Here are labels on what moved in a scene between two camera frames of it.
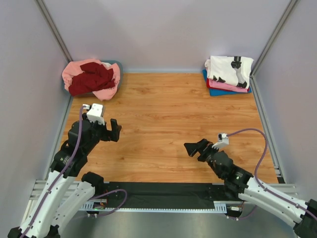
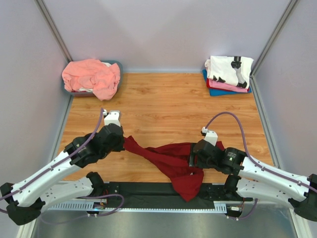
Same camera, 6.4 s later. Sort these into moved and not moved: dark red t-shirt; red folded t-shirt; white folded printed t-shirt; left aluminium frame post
Moved: dark red t-shirt
Not moved: white folded printed t-shirt; red folded t-shirt; left aluminium frame post
